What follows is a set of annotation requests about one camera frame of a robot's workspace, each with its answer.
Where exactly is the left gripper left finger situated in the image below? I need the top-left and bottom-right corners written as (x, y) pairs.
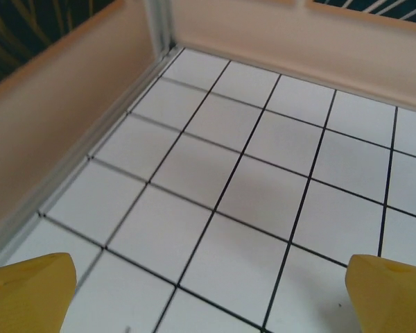
top-left (0, 252), bottom-right (78, 333)

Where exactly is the aluminium corner post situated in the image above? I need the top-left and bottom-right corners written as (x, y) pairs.
top-left (146, 0), bottom-right (176, 62)

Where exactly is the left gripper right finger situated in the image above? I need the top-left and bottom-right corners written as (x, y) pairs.
top-left (344, 254), bottom-right (416, 333)

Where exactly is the aluminium side rail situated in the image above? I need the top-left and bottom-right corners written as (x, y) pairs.
top-left (0, 46), bottom-right (187, 275)

